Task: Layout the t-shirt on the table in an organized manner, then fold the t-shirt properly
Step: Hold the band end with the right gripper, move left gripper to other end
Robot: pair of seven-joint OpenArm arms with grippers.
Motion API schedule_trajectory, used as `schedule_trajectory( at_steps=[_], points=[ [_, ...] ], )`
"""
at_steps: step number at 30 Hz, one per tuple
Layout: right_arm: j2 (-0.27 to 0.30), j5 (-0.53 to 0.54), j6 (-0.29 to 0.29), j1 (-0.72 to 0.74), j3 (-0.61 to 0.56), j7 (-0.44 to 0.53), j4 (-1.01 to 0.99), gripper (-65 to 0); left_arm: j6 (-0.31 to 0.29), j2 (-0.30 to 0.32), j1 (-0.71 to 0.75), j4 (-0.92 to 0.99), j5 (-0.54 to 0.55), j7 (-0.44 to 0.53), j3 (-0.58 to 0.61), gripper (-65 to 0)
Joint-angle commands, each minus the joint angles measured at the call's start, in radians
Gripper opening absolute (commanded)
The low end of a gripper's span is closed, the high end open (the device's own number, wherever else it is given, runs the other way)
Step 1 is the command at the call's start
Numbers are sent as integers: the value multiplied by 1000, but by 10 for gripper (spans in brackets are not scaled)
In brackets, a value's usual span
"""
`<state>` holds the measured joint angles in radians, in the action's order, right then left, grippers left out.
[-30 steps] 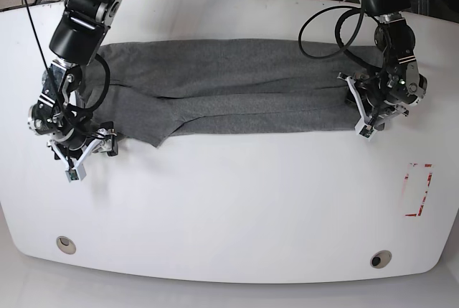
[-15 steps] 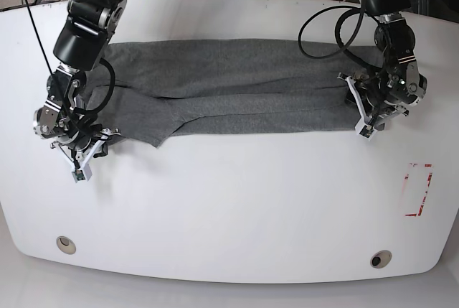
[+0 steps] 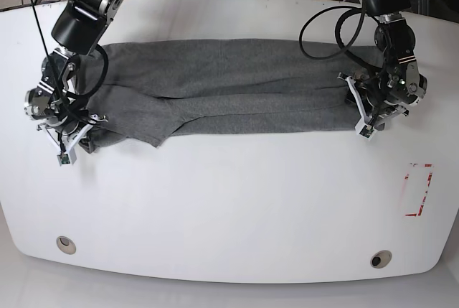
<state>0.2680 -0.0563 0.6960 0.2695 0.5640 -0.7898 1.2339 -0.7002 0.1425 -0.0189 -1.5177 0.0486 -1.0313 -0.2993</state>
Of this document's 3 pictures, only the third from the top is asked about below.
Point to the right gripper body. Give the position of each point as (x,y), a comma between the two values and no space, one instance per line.
(65,134)

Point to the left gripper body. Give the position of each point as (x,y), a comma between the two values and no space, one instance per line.
(372,111)

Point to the grey t-shirt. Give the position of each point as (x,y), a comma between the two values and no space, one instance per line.
(156,90)

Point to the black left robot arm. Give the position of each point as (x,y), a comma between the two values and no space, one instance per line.
(381,93)

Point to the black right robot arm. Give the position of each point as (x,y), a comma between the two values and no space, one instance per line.
(62,114)

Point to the red tape rectangle marking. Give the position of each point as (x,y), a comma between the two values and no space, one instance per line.
(415,189)

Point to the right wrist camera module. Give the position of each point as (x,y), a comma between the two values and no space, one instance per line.
(65,158)

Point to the left table cable grommet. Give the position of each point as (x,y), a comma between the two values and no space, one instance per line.
(66,245)

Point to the table cable grommet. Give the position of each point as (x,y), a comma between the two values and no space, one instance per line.
(381,259)
(66,245)

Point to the right table cable grommet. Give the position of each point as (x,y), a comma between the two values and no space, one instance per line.
(381,259)

